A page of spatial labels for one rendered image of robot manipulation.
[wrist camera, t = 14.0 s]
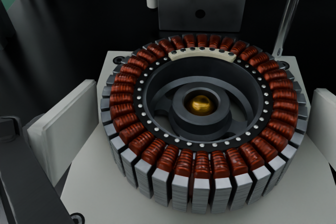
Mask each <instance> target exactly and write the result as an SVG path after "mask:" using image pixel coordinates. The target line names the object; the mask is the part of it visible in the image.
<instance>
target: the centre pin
mask: <svg viewBox="0 0 336 224"><path fill-rule="evenodd" d="M185 108H186V109H187V111H189V112H190V113H191V114H194V115H197V116H208V115H210V114H212V113H214V112H215V111H216V110H217V107H216V105H215V104H214V103H213V102H212V101H211V100H210V99H209V98H208V97H206V96H204V95H198V96H196V97H194V98H192V99H191V100H189V101H188V102H187V103H186V104H185Z"/></svg>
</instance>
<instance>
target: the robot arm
mask: <svg viewBox="0 0 336 224"><path fill-rule="evenodd" d="M98 124H99V111H98V96H97V82H96V81H95V80H94V79H86V80H84V81H83V82H82V83H81V84H80V85H79V86H77V87H76V88H75V89H74V90H73V91H71V92H70V93H69V94H68V95H67V96H66V97H64V98H63V99H62V100H61V101H60V102H58V103H57V104H56V105H55V106H54V107H53V108H51V109H50V110H49V111H48V112H47V113H43V114H41V115H38V116H36V117H35V118H33V119H32V120H31V121H30V122H28V123H27V124H26V125H25V126H24V127H22V123H21V118H20V117H18V116H14V115H7V116H0V199H1V202H2V205H3V208H4V212H5V215H6V218H7V221H8V224H75V223H74V221H73V219H72V218H71V216H70V214H69V212H68V211H67V209H66V207H65V206H64V204H63V202H62V201H61V199H60V197H59V195H58V194H57V192H56V190H55V189H54V187H55V186H56V184H57V183H58V181H59V180H60V178H61V177H62V176H63V174H64V173H65V171H66V170H67V168H68V167H69V166H70V164H71V163H72V161H73V160H74V158H75V157H76V156H77V154H78V153H79V151H80V150H81V148H82V147H83V146H84V144H85V143H86V141H87V140H88V138H89V137H90V136H91V134H92V133H93V131H94V130H95V128H96V127H97V125H98ZM306 134H307V135H308V137H309V138H310V139H311V140H312V142H313V143H314V144H315V146H316V147H317V148H318V149H319V151H320V152H321V153H322V155H323V156H324V157H325V158H326V160H327V161H328V162H329V164H330V165H331V166H332V167H333V169H334V170H335V171H336V96H335V95H334V94H332V93H331V92H330V91H329V90H327V89H326V88H316V89H315V90H314V92H313V97H312V102H311V107H310V113H309V118H308V123H307V129H306Z"/></svg>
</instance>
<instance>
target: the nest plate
mask: <svg viewBox="0 0 336 224"><path fill-rule="evenodd" d="M132 52H133V51H108V52H107V55H106V58H105V61H104V64H103V67H102V70H101V73H100V76H99V79H98V83H97V86H96V89H97V103H98V118H99V124H98V125H97V127H96V128H95V130H94V131H93V132H92V134H91V135H90V137H89V138H88V140H87V141H86V142H85V144H84V145H83V147H82V148H81V150H80V151H79V152H78V154H77V155H76V157H75V158H74V160H73V161H72V163H71V166H70V169H69V172H68V176H67V179H66V182H65V185H64V188H63V191H62V194H61V197H60V199H61V201H62V203H63V204H64V206H65V208H66V209H67V211H68V213H69V215H70V216H71V218H72V220H73V221H74V223H75V224H336V184H335V181H334V178H333V175H332V171H331V168H330V165H329V162H328V161H327V160H326V158H325V157H324V156H323V154H322V153H321V152H320V151H319V149H318V148H317V147H316V145H315V144H314V143H313V142H312V140H311V139H310V138H309V136H308V135H307V134H306V132H305V134H304V138H303V141H302V143H301V145H300V147H299V148H298V150H297V152H296V154H295V156H294V158H293V159H292V161H291V163H290V165H289V167H288V169H287V171H286V172H285V174H284V175H283V177H282V179H281V180H280V182H279V183H278V184H277V185H276V186H274V187H273V189H272V190H271V191H270V192H269V193H268V194H267V195H265V196H262V195H261V196H260V198H259V200H258V201H256V202H254V203H252V204H250V205H247V203H246V202H245V203H244V205H243V208H240V209H237V210H233V211H230V209H229V207H228V204H227V206H226V209H225V212H223V213H214V214H211V210H210V205H209V204H208V203H207V208H206V214H197V213H192V203H191V198H189V202H188V204H187V209H186V212H183V211H178V210H175V209H173V204H172V199H171V200H170V202H169V204H168V207H166V206H163V205H161V204H158V203H156V202H155V196H154V195H153V196H152V198H151V199H149V198H147V197H146V196H144V195H143V194H141V193H140V189H139V187H138V188H137V189H135V188H134V187H133V186H132V185H131V184H130V183H129V182H128V180H127V177H124V176H123V175H122V173H121V172H120V170H119V169H118V165H117V164H116V163H115V161H114V158H113V156H112V152H111V149H110V146H109V143H108V139H107V136H106V133H105V129H104V126H103V123H102V118H101V99H102V98H103V97H102V92H103V89H104V86H107V84H106V81H107V79H108V78H109V76H110V75H113V70H114V69H115V68H116V66H117V65H122V63H121V61H122V60H123V59H124V58H126V57H127V56H130V57H131V56H132V55H131V53H132ZM274 60H275V61H278V60H279V61H280V62H281V63H282V64H283V65H284V66H285V71H287V70H289V71H290V72H291V73H292V75H293V76H294V77H295V78H294V82H296V81H297V82H298V83H299V85H300V87H301V89H302V91H301V94H304V96H305V99H306V105H305V107H307V110H308V118H307V120H306V121H308V120H309V115H310V110H311V105H310V102H309V98H308V95H307V92H306V89H305V86H304V82H303V79H302V76H301V73H300V70H299V67H298V63H297V60H296V57H295V56H281V57H280V58H274ZM229 100H230V111H231V115H232V119H234V120H235V121H238V122H245V121H246V120H245V116H244V114H243V112H242V110H241V108H240V107H239V106H238V104H237V103H236V102H235V101H234V100H232V99H231V98H230V97H229ZM154 120H155V121H156V122H157V123H158V124H159V125H160V126H161V127H162V128H163V129H165V130H166V131H168V132H169V133H171V134H173V135H175V136H176V134H175V133H174V132H173V130H172V127H171V124H170V122H169V118H168V117H167V116H166V115H163V114H158V115H156V116H154Z"/></svg>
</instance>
